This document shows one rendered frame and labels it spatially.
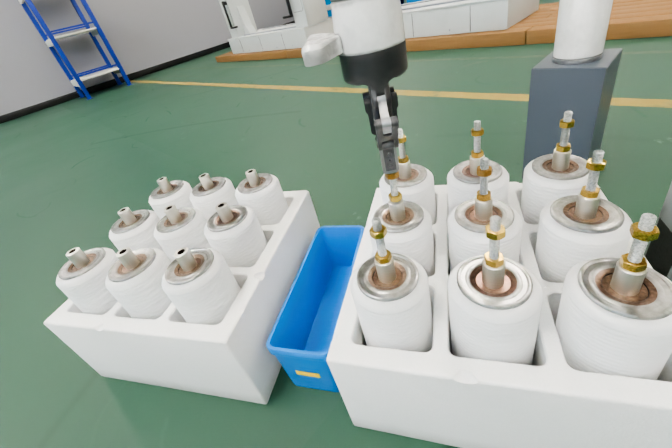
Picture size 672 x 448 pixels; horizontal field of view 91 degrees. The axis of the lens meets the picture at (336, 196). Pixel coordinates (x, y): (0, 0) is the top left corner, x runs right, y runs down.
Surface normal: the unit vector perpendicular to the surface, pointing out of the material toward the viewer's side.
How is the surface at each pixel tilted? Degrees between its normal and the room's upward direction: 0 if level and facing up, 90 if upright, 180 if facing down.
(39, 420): 0
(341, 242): 88
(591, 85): 90
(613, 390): 0
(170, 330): 0
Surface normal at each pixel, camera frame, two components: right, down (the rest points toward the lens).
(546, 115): -0.68, 0.51
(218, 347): -0.24, 0.57
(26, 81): 0.70, 0.25
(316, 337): -0.22, -0.82
